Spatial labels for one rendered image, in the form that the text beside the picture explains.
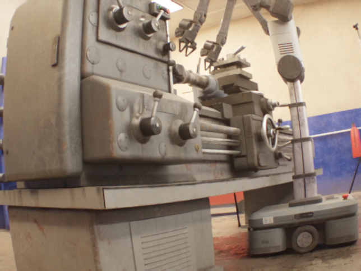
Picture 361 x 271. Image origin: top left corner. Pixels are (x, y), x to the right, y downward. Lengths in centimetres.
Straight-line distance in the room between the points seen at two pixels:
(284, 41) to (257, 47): 466
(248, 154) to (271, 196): 136
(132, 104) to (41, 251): 69
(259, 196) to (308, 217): 149
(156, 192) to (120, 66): 49
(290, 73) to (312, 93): 421
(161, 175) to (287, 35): 115
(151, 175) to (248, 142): 70
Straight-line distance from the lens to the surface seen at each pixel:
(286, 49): 226
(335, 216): 201
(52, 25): 138
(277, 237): 204
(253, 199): 347
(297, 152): 220
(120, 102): 121
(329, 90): 636
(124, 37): 150
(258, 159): 208
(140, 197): 122
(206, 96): 259
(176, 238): 154
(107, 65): 140
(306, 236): 202
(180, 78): 224
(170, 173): 167
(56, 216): 134
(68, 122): 122
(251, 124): 209
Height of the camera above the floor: 45
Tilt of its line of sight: 8 degrees up
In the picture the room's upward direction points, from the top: 5 degrees counter-clockwise
